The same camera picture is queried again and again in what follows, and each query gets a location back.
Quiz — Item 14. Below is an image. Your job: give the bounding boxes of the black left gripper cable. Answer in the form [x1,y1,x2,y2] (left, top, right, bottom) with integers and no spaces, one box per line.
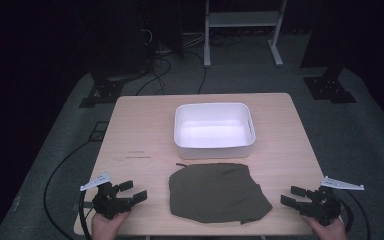
[78,190,94,240]

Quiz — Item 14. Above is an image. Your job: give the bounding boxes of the black stand base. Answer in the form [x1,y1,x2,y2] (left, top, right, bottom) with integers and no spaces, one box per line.
[79,74,125,109]
[302,66,358,105]

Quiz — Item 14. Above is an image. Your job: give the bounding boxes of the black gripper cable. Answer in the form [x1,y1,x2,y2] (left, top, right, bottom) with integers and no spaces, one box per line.
[338,190,372,240]
[78,190,94,240]

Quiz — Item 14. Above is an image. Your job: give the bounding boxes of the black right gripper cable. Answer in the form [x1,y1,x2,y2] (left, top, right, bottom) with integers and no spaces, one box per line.
[338,190,372,240]

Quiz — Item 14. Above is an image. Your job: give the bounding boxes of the dark olive cloth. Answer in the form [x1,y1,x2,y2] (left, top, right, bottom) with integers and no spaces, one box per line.
[168,162,274,225]

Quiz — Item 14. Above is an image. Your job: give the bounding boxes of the white plastic bin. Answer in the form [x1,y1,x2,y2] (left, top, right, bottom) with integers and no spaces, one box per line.
[173,102,257,160]

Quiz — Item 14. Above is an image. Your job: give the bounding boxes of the long black floor cable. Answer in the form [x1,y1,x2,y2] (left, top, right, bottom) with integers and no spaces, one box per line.
[42,138,98,240]

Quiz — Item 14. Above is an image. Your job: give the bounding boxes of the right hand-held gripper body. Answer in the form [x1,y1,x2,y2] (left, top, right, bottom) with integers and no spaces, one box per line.
[299,176,365,226]

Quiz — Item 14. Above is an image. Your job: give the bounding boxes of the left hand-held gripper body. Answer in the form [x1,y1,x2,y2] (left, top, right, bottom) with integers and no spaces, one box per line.
[79,171,133,221]

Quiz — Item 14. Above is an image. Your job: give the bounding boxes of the person's right hand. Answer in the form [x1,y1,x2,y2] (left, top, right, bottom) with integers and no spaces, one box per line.
[301,215,349,240]

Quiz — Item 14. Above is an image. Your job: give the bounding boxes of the white metal stand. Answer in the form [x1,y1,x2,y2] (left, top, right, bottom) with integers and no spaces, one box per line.
[203,0,288,69]

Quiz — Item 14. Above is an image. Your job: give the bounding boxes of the white floor cables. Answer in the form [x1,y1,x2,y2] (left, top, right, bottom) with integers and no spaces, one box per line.
[181,30,208,49]

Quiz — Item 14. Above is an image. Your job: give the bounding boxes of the person's left hand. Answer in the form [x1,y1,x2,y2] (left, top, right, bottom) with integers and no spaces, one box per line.
[91,211,131,240]

